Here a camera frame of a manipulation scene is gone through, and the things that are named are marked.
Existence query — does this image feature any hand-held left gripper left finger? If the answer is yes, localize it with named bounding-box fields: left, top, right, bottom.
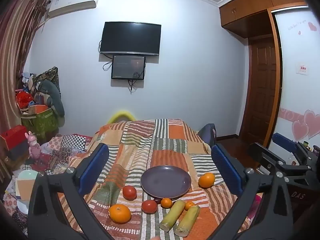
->
left=27, top=142, right=114, bottom=240

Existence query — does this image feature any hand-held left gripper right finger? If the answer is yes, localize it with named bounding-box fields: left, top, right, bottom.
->
left=211, top=144, right=294, bottom=240

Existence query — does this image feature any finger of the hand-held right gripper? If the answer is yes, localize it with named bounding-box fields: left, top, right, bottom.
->
left=247, top=142, right=312, bottom=183
left=272, top=132, right=312, bottom=161

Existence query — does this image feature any red tomato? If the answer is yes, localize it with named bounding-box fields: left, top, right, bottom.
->
left=122, top=186, right=137, bottom=200
left=141, top=200, right=158, bottom=214

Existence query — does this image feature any large orange with sticker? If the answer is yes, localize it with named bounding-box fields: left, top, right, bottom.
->
left=108, top=204, right=132, bottom=224

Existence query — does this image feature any dark purple plate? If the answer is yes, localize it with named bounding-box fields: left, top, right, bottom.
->
left=140, top=165, right=192, bottom=198

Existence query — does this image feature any corn cob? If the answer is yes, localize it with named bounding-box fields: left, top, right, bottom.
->
left=174, top=205, right=200, bottom=237
left=159, top=200, right=186, bottom=231

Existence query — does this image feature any checkered quilt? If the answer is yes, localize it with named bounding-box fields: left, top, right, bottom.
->
left=37, top=134, right=93, bottom=172

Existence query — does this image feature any dark blue bag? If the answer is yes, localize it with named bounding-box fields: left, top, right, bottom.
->
left=197, top=123, right=217, bottom=146

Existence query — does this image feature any white wardrobe door with hearts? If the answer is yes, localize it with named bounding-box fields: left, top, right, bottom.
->
left=268, top=5, right=320, bottom=152

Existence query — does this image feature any yellow chair back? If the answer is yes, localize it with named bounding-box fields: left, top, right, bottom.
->
left=108, top=110, right=136, bottom=124

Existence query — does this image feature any brown wooden door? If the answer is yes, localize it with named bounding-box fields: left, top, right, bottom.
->
left=240, top=36, right=277, bottom=137

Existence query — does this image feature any pink bunny toy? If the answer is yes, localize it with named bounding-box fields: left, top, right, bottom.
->
left=25, top=131, right=42, bottom=159

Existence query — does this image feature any mint green lid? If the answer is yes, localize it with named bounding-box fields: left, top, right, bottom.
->
left=15, top=169, right=46, bottom=202

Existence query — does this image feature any green storage box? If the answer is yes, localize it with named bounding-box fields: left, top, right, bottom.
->
left=21, top=107, right=60, bottom=142

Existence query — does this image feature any striped patchwork blanket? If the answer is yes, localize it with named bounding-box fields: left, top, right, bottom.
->
left=57, top=119, right=250, bottom=240

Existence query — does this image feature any grey plush toy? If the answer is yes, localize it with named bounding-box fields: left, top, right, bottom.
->
left=35, top=80, right=65, bottom=117

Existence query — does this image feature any red box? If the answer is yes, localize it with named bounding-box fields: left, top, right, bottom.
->
left=0, top=125, right=28, bottom=161

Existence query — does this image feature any dark patterned bag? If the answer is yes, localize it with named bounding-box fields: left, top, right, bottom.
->
left=35, top=66, right=61, bottom=93

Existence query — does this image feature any striped brown curtain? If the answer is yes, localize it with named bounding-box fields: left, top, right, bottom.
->
left=0, top=0, right=50, bottom=180

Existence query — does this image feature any wooden overhead cabinet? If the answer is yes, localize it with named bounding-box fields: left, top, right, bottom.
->
left=219, top=0, right=308, bottom=38

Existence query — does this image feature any white air conditioner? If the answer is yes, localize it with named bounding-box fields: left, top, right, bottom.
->
left=48, top=0, right=100, bottom=18

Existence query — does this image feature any red label wall sticker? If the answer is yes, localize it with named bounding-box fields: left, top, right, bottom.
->
left=296, top=62, right=311, bottom=75

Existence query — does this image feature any small black wall monitor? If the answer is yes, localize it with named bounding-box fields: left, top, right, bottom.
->
left=111, top=55, right=146, bottom=80

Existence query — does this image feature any black wall television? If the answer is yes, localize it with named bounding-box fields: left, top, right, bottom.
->
left=99, top=22, right=161, bottom=56

